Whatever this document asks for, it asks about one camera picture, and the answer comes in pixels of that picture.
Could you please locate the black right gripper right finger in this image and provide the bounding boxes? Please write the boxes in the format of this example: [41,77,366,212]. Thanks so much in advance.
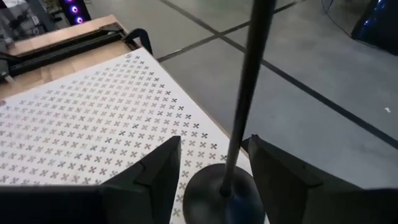
[241,134,398,224]

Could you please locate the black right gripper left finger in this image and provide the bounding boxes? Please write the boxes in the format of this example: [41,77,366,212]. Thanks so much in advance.
[0,136,182,224]

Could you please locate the black candlestick holder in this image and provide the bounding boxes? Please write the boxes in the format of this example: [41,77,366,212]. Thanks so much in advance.
[182,0,277,224]

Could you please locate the white table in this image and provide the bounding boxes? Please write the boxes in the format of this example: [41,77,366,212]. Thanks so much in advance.
[0,47,270,224]

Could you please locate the black computer tower glowing fans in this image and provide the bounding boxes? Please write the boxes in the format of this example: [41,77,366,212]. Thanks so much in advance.
[58,0,92,26]

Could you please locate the dark blue glossy object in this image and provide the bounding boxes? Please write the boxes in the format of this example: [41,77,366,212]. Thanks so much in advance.
[351,0,398,57]

